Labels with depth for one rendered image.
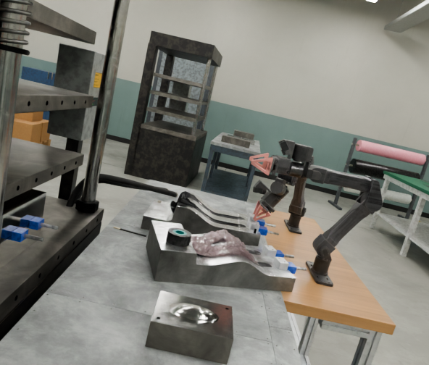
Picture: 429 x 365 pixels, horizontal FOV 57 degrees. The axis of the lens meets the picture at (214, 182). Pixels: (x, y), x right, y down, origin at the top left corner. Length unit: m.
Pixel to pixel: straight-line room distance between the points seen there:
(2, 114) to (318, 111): 7.58
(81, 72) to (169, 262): 0.98
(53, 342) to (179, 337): 0.28
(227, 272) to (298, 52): 7.23
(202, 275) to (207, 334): 0.37
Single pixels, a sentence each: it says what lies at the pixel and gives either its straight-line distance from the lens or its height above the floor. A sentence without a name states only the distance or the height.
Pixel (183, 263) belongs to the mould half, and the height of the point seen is 0.87.
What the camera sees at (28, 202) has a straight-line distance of 1.36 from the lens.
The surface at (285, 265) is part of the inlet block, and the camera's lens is 1.49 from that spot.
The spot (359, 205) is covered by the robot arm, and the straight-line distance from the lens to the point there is 1.65.
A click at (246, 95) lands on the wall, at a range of 8.24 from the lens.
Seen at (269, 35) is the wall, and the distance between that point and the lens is 8.35.
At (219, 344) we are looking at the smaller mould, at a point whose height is 0.85.
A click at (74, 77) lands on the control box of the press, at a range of 1.89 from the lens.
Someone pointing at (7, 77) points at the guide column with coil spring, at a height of 1.34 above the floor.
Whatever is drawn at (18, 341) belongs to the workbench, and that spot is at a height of 0.80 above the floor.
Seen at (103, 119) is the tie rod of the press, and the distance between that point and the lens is 1.74.
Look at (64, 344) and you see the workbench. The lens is 1.01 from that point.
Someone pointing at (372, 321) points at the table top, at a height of 0.79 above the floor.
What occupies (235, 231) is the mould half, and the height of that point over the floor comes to 0.88.
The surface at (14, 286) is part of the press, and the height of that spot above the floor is 0.78.
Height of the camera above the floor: 1.40
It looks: 12 degrees down
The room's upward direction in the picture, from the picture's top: 13 degrees clockwise
